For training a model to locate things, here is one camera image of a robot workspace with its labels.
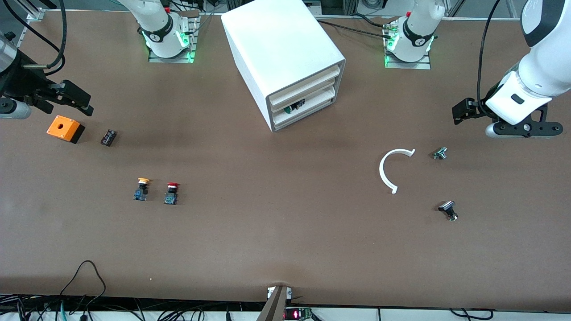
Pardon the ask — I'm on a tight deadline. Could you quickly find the yellow push button switch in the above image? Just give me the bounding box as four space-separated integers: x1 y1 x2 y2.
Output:
133 177 151 202

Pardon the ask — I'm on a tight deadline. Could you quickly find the aluminium left arm base plate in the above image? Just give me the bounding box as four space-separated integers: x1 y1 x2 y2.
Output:
384 22 432 70

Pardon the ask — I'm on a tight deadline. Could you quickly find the grey metal stand bar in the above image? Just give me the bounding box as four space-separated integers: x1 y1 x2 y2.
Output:
257 285 293 321

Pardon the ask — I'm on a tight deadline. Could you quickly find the aluminium table edge rail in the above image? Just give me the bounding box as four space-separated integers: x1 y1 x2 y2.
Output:
312 15 525 22

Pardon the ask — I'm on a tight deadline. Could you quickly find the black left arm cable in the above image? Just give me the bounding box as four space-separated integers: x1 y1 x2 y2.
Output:
476 0 502 107

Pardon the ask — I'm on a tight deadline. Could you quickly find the white semicircular plastic clip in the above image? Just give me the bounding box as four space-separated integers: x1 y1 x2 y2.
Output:
379 148 416 195

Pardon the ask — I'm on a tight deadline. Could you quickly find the black silver push button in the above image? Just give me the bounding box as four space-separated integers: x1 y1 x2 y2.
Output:
438 201 459 222

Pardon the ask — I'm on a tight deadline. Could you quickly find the circuit board red display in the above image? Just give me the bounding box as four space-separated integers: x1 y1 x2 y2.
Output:
285 307 315 321

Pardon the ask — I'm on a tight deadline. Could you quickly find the thin black looped cable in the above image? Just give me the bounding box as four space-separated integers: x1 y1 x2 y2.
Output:
59 260 107 309

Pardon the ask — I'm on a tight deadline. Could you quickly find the white drawer cabinet housing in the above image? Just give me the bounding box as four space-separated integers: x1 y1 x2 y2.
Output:
221 0 347 133

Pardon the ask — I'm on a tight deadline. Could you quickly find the aluminium frame post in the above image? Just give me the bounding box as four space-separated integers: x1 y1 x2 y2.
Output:
26 0 59 23

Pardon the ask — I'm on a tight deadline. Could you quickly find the black braided cable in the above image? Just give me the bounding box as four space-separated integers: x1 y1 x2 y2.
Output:
315 19 394 40

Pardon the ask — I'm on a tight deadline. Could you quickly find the black floor cable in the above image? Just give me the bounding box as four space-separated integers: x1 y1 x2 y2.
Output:
448 309 492 321

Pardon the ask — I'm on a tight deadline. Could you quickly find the white plastic drawer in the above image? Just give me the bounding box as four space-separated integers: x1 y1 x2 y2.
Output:
272 95 336 131
268 66 343 107
270 85 336 114

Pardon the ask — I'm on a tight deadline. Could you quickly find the red push button switch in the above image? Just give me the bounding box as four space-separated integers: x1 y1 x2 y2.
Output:
164 182 181 206

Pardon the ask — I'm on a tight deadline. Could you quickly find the orange button enclosure box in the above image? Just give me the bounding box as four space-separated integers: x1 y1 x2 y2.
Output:
46 115 86 144

